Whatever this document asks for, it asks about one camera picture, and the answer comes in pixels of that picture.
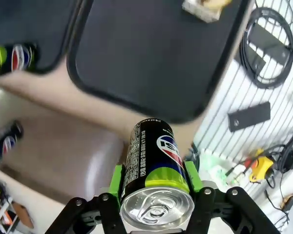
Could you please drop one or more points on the Pepsi zero lime can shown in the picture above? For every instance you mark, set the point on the Pepsi zero lime can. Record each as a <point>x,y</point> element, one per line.
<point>6,141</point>
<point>17,58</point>
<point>156,170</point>

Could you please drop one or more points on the black power adapter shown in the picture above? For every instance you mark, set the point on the black power adapter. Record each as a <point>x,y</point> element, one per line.
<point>291,152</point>

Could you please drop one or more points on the black flat power box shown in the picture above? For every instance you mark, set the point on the black flat power box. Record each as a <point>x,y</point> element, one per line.
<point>268,46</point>

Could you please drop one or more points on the brown plastic serving tray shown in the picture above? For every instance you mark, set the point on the brown plastic serving tray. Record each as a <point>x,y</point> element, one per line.
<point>63,151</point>

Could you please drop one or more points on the yellow emergency stop button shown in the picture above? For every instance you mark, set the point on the yellow emergency stop button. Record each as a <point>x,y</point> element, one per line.
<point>261,168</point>

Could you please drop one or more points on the wrapped donut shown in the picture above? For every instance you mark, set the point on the wrapped donut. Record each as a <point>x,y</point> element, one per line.
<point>205,7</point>

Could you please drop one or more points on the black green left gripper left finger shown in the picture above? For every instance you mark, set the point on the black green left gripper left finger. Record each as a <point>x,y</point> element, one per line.
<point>116,180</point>

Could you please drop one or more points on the black rectangular plate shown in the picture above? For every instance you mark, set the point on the black rectangular plate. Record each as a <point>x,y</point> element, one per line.
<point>249,117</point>

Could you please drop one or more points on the dark grey serving tray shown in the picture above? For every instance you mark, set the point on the dark grey serving tray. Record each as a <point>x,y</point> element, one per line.
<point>149,53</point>
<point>31,26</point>

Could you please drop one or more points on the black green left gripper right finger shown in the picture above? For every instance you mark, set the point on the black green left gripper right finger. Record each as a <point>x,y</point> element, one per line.
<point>194,175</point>

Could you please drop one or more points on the crumpled clear plastic bag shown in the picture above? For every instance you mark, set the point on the crumpled clear plastic bag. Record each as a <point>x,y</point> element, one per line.
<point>216,168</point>

